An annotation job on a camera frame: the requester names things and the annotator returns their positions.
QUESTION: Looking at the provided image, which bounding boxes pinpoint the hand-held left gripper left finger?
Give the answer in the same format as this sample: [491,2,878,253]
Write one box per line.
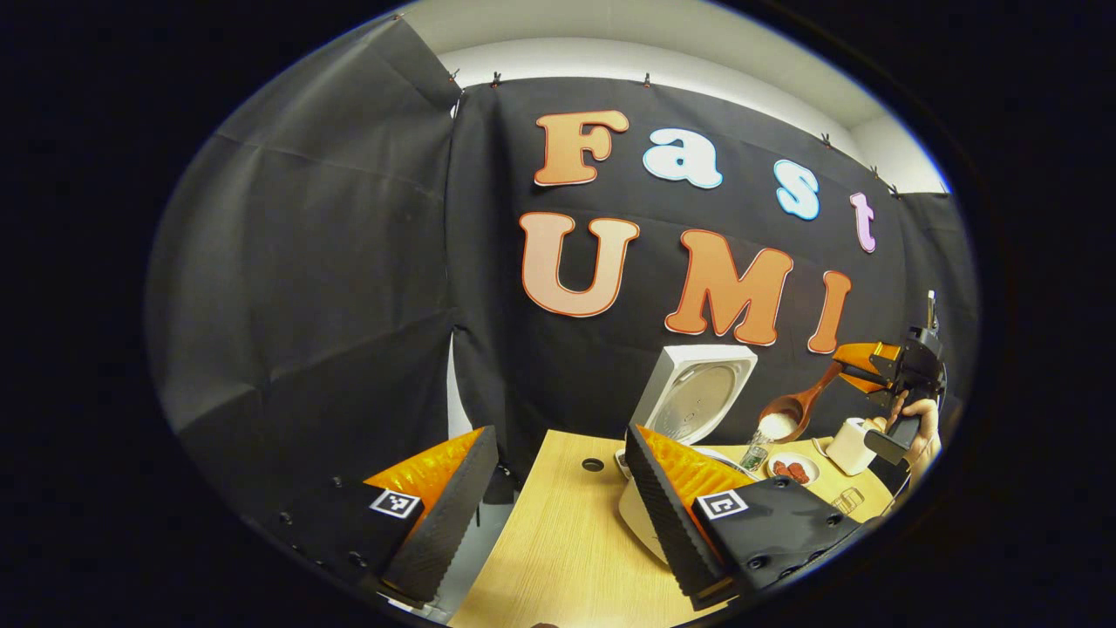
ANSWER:
[275,425,500,610]

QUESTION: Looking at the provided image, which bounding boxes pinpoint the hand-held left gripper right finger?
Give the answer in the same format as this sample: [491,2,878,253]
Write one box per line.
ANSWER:
[624,424,868,611]

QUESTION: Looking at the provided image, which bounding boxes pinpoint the brown wooden spoon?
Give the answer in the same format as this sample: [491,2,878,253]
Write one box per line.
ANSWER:
[757,360,847,444]

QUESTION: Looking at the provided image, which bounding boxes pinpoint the white rice cooker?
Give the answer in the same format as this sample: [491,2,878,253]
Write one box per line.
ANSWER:
[615,345,759,568]

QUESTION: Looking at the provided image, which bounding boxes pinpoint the white toaster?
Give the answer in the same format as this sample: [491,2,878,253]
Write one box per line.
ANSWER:
[825,417,877,476]

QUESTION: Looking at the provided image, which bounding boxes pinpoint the white round plate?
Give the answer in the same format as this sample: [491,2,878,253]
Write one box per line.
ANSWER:
[767,454,822,487]

